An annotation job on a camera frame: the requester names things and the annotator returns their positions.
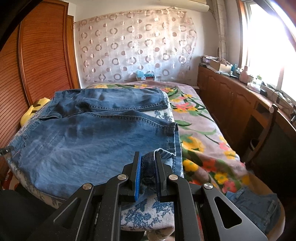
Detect blue denim jeans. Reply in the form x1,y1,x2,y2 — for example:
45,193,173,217
4,87,185,201

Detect colourful floral bed blanket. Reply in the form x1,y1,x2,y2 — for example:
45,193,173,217
86,81,286,239

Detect wooden side cabinet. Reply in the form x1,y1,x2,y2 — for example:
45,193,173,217
197,65,295,171

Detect yellow plush toy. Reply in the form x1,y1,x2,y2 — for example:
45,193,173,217
20,97,50,126

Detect white bottle on cabinet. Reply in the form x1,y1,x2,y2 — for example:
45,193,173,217
239,65,248,84

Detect blue tissue box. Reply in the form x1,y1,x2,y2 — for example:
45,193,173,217
136,70,155,81

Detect cardboard box on cabinet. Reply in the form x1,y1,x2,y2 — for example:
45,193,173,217
210,59,232,73

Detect wooden slatted wardrobe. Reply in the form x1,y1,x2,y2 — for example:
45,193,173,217
1,1,80,148

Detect circle pattern sheer curtain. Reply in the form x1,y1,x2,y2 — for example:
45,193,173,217
74,9,197,85

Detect white air conditioner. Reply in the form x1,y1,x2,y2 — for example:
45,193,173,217
157,0,209,13

